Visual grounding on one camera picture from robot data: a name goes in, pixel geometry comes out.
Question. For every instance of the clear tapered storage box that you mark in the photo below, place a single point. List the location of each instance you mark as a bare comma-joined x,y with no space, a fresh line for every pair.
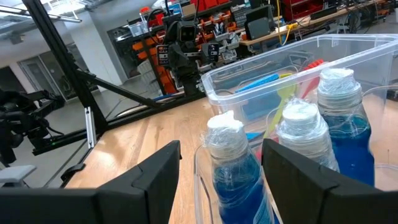
217,93

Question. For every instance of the blue Dawn dish soap bottle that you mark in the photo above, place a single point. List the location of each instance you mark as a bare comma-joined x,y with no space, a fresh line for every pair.
351,149
239,186
306,137

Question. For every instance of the clear acrylic organiser bin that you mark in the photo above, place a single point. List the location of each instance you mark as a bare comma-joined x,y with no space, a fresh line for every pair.
202,186

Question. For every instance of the wooden workbench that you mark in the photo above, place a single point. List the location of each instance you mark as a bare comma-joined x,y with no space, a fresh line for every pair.
311,21

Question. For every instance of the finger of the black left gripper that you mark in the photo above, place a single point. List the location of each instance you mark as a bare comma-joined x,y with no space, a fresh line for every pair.
212,53
162,55

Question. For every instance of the black table edge clamp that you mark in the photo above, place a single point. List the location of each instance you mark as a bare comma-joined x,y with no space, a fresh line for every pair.
72,171

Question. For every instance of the rack with red crates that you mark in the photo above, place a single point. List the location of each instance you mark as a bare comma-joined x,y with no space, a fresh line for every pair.
301,7

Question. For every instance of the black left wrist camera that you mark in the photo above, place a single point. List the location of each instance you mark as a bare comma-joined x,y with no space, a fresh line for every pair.
187,31

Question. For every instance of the parts bin rack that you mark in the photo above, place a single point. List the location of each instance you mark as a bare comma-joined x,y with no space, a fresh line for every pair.
217,25

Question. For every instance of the silver aluminium strip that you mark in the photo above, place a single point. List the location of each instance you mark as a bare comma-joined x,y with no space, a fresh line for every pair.
90,127

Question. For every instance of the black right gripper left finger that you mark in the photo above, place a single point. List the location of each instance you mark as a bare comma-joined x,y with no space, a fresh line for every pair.
93,208

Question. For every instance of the blue plastic crate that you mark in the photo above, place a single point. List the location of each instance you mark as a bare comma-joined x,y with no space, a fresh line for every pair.
164,97

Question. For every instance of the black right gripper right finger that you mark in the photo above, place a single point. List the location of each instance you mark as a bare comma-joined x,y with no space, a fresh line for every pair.
326,205

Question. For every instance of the red storage bin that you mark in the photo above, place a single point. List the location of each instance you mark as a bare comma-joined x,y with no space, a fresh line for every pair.
223,1
211,3
197,3

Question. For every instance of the black equipment case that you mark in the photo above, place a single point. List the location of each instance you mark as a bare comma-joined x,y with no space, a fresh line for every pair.
258,26

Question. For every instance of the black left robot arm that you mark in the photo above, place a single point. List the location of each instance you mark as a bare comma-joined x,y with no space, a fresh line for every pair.
186,74

